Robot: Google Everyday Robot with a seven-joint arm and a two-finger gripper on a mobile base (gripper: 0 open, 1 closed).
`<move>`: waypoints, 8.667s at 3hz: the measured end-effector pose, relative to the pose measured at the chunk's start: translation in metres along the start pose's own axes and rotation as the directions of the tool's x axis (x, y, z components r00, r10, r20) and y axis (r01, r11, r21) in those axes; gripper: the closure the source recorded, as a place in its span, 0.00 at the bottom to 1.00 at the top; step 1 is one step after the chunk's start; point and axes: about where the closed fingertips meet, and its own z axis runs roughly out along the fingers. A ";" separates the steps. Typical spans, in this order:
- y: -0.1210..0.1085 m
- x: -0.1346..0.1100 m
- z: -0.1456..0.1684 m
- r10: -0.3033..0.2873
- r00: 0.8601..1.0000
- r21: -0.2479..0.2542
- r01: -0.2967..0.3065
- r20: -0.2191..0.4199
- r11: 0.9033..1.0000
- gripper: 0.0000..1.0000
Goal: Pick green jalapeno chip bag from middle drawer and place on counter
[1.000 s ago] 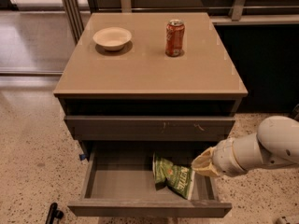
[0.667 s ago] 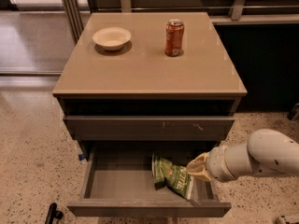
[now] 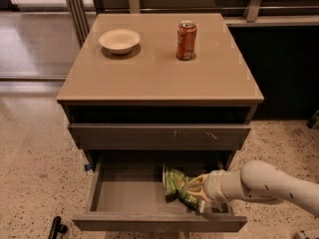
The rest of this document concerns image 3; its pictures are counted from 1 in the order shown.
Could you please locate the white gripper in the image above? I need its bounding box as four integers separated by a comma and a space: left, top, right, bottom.
186, 170, 227, 207

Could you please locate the green jalapeno chip bag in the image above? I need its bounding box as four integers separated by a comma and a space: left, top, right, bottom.
162, 165, 205, 213

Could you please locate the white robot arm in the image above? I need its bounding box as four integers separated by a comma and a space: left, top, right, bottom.
186, 160, 319, 217

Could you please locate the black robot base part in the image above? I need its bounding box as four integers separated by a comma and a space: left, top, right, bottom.
48, 216, 68, 239

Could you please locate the open middle drawer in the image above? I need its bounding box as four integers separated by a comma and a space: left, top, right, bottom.
73, 150, 247, 232

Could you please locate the grey drawer cabinet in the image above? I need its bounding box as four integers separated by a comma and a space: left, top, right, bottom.
56, 12, 265, 171

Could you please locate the closed top drawer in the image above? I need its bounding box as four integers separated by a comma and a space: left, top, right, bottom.
68, 123, 250, 150

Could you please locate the dark wheel at right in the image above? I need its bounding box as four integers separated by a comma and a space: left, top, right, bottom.
307, 111, 319, 129

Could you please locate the orange soda can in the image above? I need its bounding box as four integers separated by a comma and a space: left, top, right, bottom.
176, 21, 197, 61

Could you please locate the white paper bowl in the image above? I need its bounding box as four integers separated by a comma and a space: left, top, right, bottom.
99, 29, 141, 55

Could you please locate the metal railing frame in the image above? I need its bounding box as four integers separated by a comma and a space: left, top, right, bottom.
61, 0, 319, 47

